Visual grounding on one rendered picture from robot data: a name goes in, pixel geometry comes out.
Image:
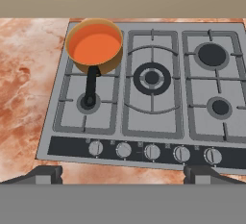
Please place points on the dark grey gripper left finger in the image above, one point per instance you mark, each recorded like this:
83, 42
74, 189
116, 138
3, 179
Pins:
44, 174

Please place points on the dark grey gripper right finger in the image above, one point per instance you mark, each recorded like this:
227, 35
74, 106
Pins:
198, 174

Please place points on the orange marinara sauce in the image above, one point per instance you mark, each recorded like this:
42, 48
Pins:
94, 44

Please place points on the silver hob knob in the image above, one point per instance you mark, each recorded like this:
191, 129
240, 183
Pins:
181, 154
152, 152
95, 148
123, 150
212, 155

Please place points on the grey gas hob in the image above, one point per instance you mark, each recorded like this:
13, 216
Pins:
153, 87

